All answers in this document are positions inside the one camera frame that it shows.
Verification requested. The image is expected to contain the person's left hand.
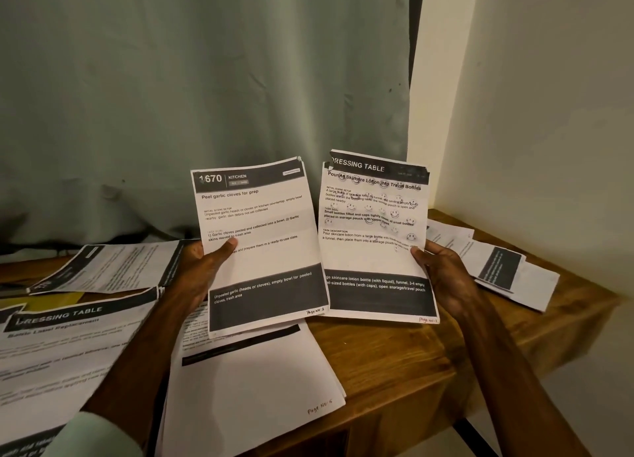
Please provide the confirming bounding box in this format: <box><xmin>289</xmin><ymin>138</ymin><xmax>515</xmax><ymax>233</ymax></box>
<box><xmin>163</xmin><ymin>236</ymin><xmax>239</xmax><ymax>319</ymax></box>

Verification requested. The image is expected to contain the person's right hand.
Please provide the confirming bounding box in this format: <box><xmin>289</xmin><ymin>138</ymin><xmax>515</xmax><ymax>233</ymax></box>
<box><xmin>410</xmin><ymin>238</ymin><xmax>481</xmax><ymax>324</ymax></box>

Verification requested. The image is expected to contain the printed papers pile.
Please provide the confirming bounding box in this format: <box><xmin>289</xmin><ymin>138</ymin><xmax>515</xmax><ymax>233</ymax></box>
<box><xmin>426</xmin><ymin>218</ymin><xmax>563</xmax><ymax>313</ymax></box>

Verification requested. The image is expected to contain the person's right forearm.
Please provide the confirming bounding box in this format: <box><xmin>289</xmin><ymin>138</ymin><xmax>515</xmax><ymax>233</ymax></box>
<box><xmin>450</xmin><ymin>308</ymin><xmax>594</xmax><ymax>457</ymax></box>

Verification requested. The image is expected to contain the person's left forearm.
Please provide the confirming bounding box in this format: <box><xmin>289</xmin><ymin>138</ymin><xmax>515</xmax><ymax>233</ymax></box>
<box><xmin>44</xmin><ymin>298</ymin><xmax>204</xmax><ymax>457</ymax></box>

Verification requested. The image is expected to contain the black bar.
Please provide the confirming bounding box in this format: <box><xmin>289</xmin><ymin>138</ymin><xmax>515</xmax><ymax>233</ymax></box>
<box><xmin>452</xmin><ymin>416</ymin><xmax>501</xmax><ymax>457</ymax></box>

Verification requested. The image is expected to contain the pale green curtain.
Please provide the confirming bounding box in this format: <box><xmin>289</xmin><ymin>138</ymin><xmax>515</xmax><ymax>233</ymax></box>
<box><xmin>0</xmin><ymin>0</ymin><xmax>425</xmax><ymax>253</ymax></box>

